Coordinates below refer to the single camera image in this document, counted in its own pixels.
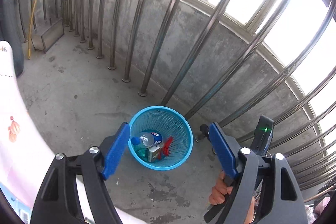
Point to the green carton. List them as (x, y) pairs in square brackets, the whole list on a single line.
[(153, 155)]

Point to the teal wrapper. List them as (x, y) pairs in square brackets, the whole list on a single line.
[(141, 152)]

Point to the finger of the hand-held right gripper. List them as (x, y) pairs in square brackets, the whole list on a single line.
[(204, 130)]

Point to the blue mesh waste basket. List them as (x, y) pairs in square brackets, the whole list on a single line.
[(178, 134)]

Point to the pink fuzzy cloth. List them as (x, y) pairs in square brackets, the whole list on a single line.
[(321, 208)]

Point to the person's right hand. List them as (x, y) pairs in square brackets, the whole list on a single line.
[(219, 191)]

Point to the metal balcony railing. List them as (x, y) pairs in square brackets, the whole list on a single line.
[(143, 93)]

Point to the red wrapper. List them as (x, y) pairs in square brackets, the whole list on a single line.
[(168, 146)]

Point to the plastic bottle with blue label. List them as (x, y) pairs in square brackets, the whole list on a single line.
[(147, 138)]

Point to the dark cabinet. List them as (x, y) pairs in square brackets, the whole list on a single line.
[(10, 29)]

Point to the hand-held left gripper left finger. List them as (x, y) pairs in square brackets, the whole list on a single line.
[(116, 150)]

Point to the metal dustpan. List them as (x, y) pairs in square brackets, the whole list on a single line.
[(50, 36)]

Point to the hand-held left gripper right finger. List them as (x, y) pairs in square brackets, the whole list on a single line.
[(223, 150)]

